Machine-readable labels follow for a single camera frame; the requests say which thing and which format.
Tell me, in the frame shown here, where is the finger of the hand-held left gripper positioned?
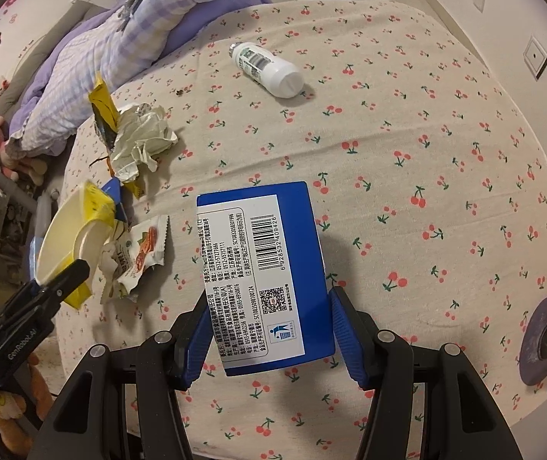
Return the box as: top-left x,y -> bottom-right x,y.
12,259 -> 91,319

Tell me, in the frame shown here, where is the cherry print bed sheet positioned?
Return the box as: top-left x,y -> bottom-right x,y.
57,0 -> 547,460

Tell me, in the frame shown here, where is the grey bed bumper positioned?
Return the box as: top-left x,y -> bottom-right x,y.
0,0 -> 111,123

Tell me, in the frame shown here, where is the white bowl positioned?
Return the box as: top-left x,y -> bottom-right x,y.
34,187 -> 117,294

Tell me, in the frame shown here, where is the white wall socket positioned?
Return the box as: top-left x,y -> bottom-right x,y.
523,35 -> 547,80

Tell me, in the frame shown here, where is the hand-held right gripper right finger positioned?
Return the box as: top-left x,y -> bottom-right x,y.
328,286 -> 526,460

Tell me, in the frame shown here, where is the blue box with white label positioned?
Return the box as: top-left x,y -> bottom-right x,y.
195,181 -> 338,377

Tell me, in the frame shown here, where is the blue packet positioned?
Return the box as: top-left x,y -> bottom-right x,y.
100,177 -> 129,225

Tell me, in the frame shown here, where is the purple plaid quilt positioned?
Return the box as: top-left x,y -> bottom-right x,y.
7,0 -> 236,156

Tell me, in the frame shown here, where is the white wrapper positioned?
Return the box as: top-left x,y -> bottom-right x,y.
109,103 -> 178,180

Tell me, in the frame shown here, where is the white plastic bottle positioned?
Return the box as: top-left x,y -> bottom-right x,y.
228,42 -> 305,99

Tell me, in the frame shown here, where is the beige plush toy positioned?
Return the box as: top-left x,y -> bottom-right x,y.
2,146 -> 48,187

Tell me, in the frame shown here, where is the white orange snack packet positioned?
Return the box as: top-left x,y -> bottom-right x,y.
100,214 -> 171,304

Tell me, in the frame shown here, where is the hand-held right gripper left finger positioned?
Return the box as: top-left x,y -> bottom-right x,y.
29,290 -> 214,460

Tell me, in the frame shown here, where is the yellow foil wrapper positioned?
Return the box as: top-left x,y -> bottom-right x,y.
88,72 -> 142,199

